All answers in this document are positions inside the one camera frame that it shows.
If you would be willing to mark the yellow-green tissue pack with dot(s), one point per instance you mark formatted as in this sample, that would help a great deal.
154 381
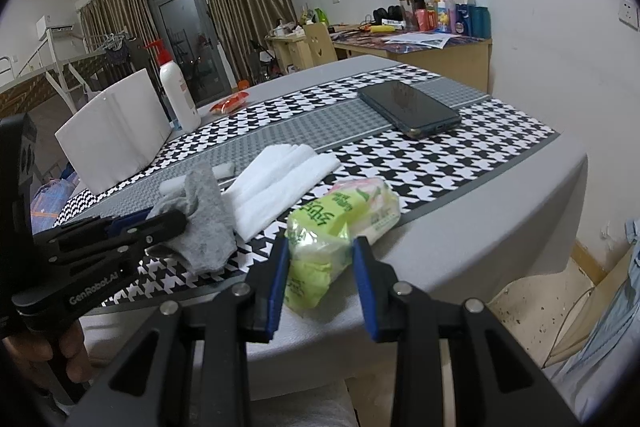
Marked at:
330 227

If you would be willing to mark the black headphones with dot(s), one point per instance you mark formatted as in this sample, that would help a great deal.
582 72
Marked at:
387 14

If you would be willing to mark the person's left hand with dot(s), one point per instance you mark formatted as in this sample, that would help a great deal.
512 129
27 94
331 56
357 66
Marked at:
75 357

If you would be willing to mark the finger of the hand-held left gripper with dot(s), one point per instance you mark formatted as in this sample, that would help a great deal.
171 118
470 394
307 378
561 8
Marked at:
125 239
127 221

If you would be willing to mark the white foam box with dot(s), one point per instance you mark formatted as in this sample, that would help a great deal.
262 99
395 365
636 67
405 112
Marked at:
115 132

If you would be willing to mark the yellow packet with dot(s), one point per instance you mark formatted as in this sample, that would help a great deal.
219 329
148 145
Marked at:
384 28

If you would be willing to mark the dark hanging clothes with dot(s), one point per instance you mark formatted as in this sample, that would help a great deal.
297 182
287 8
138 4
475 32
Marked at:
119 52

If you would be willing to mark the white pump bottle red top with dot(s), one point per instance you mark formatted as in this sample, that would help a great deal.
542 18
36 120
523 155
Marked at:
177 92

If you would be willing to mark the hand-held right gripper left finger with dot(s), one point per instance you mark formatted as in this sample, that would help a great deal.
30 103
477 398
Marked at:
277 292

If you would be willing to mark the black smartphone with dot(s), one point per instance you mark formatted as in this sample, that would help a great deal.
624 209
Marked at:
410 107

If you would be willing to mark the printed papers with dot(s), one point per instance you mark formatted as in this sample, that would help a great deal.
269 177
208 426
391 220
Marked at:
425 40

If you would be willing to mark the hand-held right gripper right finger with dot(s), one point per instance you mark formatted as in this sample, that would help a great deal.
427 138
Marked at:
367 302

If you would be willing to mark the white metal bunk bed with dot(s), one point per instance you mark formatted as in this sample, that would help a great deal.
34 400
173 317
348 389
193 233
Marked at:
50 77

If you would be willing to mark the blue bottles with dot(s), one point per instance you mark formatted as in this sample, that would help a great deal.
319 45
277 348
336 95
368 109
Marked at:
472 22

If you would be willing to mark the light blue garment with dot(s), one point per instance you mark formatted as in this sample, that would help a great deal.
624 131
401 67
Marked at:
600 342

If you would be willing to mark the grey sock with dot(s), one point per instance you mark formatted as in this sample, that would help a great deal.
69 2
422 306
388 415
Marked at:
205 227

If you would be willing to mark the red snack packet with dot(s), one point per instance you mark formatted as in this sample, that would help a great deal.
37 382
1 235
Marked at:
229 103

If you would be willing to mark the white air conditioner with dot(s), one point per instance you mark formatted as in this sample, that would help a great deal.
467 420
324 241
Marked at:
56 26

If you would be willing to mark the green plastic bottle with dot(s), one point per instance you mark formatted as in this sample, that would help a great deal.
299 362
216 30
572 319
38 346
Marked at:
320 15

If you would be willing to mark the white cartoon bottle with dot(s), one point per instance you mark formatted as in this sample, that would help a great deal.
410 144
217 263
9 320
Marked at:
443 14

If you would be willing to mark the blue plaid quilt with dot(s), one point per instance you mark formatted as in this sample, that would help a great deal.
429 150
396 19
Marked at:
50 207

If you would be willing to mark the double wall socket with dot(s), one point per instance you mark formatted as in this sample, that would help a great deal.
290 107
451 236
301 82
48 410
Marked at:
629 13

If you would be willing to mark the glass balcony door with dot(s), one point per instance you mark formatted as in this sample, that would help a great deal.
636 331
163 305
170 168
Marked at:
185 22

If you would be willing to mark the houndstooth table runner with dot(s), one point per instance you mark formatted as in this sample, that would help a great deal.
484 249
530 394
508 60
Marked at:
380 157

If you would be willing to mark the wooden smiley chair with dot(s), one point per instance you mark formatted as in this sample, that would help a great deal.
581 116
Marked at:
319 47

